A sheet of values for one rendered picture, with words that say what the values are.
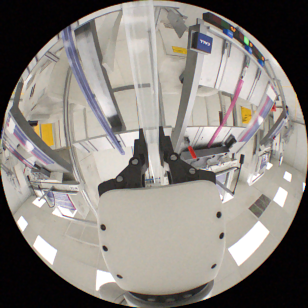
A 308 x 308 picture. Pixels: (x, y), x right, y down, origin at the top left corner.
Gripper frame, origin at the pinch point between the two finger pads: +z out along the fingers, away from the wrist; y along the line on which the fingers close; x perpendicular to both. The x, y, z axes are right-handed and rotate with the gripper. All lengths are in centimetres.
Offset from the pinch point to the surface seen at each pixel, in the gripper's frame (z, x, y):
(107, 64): 17.7, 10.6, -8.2
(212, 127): 22.1, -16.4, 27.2
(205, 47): 14.1, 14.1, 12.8
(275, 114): 138, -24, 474
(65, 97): 59, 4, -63
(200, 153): 19.3, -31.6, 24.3
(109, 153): 122, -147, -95
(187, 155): 18.8, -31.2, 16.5
